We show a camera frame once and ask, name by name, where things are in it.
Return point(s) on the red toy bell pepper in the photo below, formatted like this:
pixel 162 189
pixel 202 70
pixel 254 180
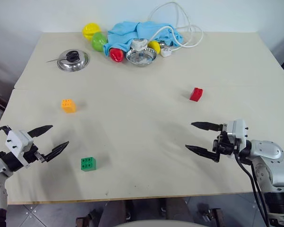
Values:
pixel 116 55

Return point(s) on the stainless steel bowl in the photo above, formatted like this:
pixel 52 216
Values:
pixel 142 58

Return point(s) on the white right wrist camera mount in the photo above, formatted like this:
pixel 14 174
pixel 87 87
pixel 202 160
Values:
pixel 237 129

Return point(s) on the steel pot lid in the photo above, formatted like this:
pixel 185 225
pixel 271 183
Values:
pixel 72 65

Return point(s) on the yellow plastic ball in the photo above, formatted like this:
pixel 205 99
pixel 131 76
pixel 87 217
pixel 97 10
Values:
pixel 91 29

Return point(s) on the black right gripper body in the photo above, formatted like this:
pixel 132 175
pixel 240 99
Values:
pixel 226 144

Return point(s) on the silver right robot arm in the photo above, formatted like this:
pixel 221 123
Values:
pixel 267 151

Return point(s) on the red toy brick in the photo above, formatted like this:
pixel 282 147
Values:
pixel 196 94

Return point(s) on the light blue cloth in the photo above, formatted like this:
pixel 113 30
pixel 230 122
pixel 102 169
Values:
pixel 123 33

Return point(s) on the yellow toy lemon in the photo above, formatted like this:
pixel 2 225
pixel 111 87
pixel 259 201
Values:
pixel 155 46

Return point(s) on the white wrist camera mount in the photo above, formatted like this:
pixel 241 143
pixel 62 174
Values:
pixel 17 142
pixel 237 129

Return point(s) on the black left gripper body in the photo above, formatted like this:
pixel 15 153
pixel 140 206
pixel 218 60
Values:
pixel 31 153

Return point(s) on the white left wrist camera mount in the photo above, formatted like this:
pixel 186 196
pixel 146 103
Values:
pixel 17 142

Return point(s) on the green toy brick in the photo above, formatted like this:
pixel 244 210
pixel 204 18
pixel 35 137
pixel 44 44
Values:
pixel 88 163

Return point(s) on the dark rounded shape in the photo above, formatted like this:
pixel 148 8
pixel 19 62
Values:
pixel 114 211
pixel 176 209

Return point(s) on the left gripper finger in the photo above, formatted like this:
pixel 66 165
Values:
pixel 56 150
pixel 41 130

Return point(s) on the orange toy brick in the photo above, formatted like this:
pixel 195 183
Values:
pixel 68 107

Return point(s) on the green plastic ball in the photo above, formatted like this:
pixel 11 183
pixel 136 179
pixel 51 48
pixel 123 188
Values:
pixel 98 41

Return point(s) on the white power plug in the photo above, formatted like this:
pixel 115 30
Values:
pixel 166 52

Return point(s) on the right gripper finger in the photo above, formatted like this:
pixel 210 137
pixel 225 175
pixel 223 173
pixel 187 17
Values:
pixel 206 126
pixel 203 152

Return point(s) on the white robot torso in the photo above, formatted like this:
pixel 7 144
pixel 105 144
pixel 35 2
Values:
pixel 153 224

